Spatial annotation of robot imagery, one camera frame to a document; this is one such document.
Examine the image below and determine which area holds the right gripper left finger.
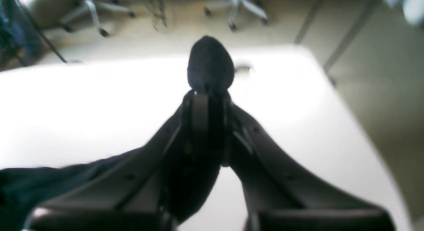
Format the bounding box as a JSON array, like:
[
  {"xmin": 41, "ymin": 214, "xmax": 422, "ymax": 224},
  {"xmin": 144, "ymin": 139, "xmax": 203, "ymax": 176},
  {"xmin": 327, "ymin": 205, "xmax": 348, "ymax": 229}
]
[{"xmin": 23, "ymin": 91, "xmax": 211, "ymax": 231}]

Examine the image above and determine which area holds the black T-shirt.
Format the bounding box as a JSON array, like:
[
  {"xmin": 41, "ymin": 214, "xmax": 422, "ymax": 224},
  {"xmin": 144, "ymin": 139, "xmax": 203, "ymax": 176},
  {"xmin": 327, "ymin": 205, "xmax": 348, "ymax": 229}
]
[{"xmin": 0, "ymin": 35, "xmax": 236, "ymax": 231}]

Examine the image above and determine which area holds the white office chair base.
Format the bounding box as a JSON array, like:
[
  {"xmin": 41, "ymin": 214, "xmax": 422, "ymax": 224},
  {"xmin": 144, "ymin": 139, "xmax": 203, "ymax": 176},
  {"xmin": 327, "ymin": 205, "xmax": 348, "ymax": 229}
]
[{"xmin": 59, "ymin": 0, "xmax": 136, "ymax": 37}]

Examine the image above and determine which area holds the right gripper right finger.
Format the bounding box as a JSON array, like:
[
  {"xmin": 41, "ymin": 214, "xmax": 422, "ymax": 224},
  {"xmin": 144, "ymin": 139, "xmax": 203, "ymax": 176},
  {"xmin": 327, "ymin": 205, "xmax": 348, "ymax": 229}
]
[{"xmin": 223, "ymin": 94, "xmax": 396, "ymax": 231}]

